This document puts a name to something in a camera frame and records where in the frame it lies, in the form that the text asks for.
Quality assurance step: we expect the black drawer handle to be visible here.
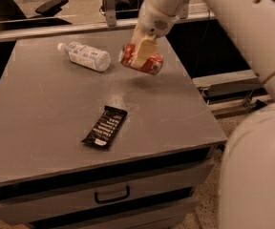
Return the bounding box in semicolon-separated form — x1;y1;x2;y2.
94;185;131;204

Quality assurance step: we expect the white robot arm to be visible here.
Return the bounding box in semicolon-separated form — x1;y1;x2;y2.
133;0;275;229

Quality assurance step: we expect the clear plastic water bottle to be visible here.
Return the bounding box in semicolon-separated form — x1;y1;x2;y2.
57;42;111;73

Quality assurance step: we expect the grey drawer cabinet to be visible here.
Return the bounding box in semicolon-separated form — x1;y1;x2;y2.
0;37;225;229

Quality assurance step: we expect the red coke can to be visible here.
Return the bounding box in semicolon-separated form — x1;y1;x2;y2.
118;44;163;75

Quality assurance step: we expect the black snack bar wrapper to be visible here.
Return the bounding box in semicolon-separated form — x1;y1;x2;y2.
81;106;128;150

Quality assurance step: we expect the black office chair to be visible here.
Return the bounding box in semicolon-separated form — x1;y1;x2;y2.
0;0;70;31

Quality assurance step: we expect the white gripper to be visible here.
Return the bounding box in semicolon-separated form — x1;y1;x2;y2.
131;0;180;68

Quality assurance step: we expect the grey low shelf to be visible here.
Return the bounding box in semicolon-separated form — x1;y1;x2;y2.
193;70;267;119

